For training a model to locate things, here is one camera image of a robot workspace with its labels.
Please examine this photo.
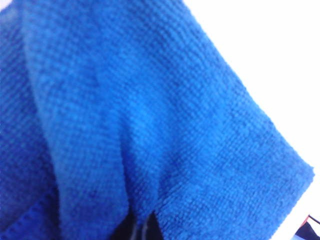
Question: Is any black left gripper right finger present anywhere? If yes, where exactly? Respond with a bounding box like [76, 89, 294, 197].
[144, 211, 164, 240]

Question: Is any blue microfibre rag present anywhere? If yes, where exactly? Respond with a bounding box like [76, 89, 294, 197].
[0, 0, 315, 240]

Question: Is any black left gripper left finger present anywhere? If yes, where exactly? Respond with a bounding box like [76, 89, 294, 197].
[115, 212, 138, 240]

